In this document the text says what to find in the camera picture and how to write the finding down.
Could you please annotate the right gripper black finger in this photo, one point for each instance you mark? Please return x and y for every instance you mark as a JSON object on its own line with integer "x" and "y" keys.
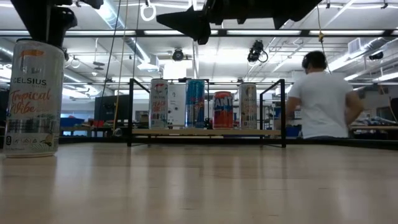
{"x": 186, "y": 20}
{"x": 202, "y": 37}

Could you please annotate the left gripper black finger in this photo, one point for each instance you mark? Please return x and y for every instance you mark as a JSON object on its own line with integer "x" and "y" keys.
{"x": 35, "y": 18}
{"x": 65, "y": 25}

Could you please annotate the silver blue Red Bull can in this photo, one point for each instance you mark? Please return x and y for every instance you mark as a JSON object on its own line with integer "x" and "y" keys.
{"x": 195, "y": 104}

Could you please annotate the orange Fanta can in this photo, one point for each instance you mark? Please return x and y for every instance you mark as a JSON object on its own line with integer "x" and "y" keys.
{"x": 223, "y": 110}

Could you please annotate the white Celsius Peach Vibe can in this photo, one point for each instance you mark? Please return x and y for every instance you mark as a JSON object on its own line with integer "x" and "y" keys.
{"x": 158, "y": 105}

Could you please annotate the white Celsius Tropical Vibe can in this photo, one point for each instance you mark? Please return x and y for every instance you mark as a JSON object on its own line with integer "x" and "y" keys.
{"x": 34, "y": 102}
{"x": 247, "y": 107}

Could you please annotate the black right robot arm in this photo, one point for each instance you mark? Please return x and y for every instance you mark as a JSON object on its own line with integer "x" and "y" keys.
{"x": 298, "y": 7}

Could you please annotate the white panel box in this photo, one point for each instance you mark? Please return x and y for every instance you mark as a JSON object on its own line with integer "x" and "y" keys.
{"x": 176, "y": 105}

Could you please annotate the black cabinet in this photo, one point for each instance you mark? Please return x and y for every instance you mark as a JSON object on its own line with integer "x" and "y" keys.
{"x": 109, "y": 109}

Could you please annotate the blue storage bin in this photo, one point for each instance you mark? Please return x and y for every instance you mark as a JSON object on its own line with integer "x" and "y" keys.
{"x": 73, "y": 122}
{"x": 279, "y": 113}
{"x": 292, "y": 132}

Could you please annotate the wooden workbench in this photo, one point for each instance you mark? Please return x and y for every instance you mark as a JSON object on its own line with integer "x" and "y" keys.
{"x": 93, "y": 128}
{"x": 379, "y": 128}

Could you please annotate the person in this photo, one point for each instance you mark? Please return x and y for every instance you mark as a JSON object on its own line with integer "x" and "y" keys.
{"x": 323, "y": 102}

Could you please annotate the black ceiling speaker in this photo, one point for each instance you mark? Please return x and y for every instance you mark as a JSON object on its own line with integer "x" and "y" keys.
{"x": 376, "y": 56}

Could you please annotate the pile of white items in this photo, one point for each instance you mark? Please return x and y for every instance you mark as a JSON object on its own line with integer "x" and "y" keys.
{"x": 377, "y": 120}

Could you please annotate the round black ceiling camera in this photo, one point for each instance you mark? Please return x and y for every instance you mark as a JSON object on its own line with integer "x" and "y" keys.
{"x": 178, "y": 55}

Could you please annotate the wooden shelf with black frame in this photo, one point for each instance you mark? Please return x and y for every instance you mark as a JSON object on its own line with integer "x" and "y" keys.
{"x": 205, "y": 132}

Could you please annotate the black aluminium table frame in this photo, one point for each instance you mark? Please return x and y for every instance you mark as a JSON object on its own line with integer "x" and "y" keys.
{"x": 342, "y": 143}

